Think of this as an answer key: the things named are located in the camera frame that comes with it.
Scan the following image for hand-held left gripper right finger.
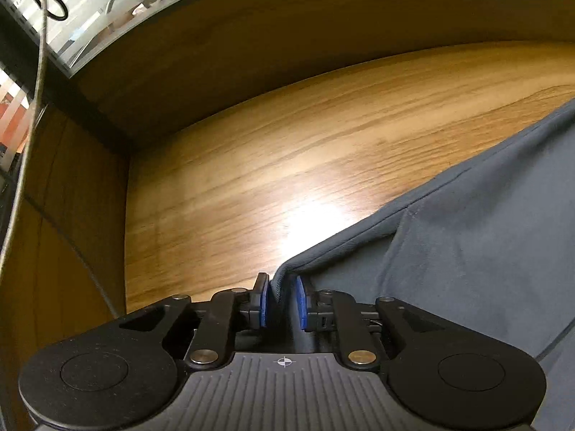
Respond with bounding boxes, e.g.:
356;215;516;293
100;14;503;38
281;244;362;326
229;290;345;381
294;276;454;369

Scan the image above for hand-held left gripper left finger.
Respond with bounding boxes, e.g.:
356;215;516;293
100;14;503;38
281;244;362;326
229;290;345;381
119;272;270;366

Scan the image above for wooden partition panel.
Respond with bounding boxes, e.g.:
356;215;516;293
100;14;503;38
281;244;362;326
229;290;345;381
0;103;131;427
67;0;575;144

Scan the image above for thin grey cable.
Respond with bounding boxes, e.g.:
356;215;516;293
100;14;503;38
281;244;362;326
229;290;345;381
22;191;118;320

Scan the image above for dark grey pants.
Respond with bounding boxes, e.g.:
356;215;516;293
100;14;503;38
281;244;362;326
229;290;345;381
270;99;575;369

